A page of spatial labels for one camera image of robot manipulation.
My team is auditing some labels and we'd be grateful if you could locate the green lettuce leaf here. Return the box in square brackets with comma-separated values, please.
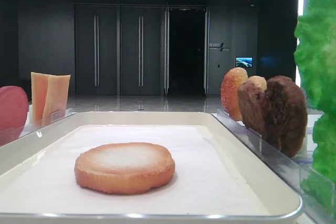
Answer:
[301, 114, 335, 213]
[295, 0, 335, 115]

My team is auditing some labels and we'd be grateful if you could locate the inner brown meat patty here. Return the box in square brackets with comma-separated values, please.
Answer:
[238, 80, 281, 150]

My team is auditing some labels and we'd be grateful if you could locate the brown meat patty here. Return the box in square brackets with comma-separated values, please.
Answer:
[264, 76, 308, 157]
[238, 80, 281, 150]

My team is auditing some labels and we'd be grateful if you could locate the round bread slice on tray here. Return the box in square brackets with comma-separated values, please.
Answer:
[75, 143, 175, 195]

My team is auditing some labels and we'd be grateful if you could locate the right orange cheese slice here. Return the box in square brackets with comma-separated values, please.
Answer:
[42, 74, 71, 126]

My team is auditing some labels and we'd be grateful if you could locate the orange cheese slice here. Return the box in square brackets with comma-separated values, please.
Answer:
[30, 72, 49, 122]
[42, 74, 71, 126]

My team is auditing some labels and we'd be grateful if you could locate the outer brown meat patty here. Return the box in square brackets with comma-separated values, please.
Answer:
[264, 76, 308, 157]

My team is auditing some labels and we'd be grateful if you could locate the left orange cheese slice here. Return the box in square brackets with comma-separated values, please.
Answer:
[30, 72, 49, 122]

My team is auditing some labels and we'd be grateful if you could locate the red tomato slice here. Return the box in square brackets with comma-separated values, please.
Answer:
[1, 86, 29, 146]

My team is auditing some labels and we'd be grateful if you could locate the outer golden bun slice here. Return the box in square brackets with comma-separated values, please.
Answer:
[220, 67, 248, 121]

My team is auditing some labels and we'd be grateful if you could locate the golden bun slice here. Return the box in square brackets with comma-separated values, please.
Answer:
[248, 76, 267, 91]
[220, 67, 248, 121]

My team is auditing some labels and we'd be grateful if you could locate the inner golden bun slice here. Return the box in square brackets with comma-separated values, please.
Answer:
[248, 76, 267, 91]

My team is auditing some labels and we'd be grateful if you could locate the white metal tray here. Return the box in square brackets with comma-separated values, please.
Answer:
[1, 112, 303, 223]

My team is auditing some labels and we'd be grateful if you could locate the left clear acrylic rack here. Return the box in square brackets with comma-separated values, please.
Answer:
[19, 105, 75, 137]

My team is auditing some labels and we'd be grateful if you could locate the clear acrylic rack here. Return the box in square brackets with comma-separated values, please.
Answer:
[213, 110, 335, 223]
[19, 105, 75, 137]

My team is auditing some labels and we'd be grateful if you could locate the right clear acrylic rack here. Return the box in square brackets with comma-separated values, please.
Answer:
[213, 110, 335, 223]

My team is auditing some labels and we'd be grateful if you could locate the small wall display screen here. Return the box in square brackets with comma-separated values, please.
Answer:
[235, 57, 253, 68]

